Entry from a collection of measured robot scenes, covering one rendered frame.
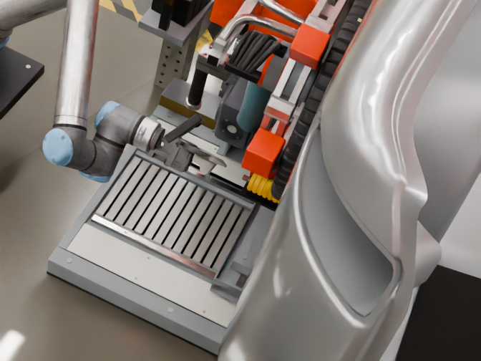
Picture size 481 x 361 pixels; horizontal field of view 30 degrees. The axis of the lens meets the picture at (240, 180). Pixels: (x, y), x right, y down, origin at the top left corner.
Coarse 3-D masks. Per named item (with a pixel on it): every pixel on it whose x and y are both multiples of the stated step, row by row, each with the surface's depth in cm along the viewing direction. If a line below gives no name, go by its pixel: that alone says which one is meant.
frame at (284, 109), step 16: (320, 0) 223; (336, 0) 250; (352, 0) 249; (336, 16) 220; (336, 32) 258; (288, 64) 217; (304, 80) 217; (272, 96) 218; (272, 112) 219; (288, 112) 218; (272, 128) 262; (288, 128) 263
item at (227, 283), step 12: (252, 216) 301; (240, 228) 294; (240, 240) 293; (228, 252) 287; (228, 264) 286; (216, 276) 280; (228, 276) 283; (240, 276) 280; (216, 288) 283; (228, 288) 280; (240, 288) 279
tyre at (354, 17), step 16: (368, 0) 217; (352, 16) 214; (352, 32) 212; (336, 48) 211; (336, 64) 211; (320, 80) 211; (320, 96) 211; (304, 112) 213; (304, 128) 214; (288, 144) 218; (288, 160) 220; (288, 176) 224; (272, 192) 236
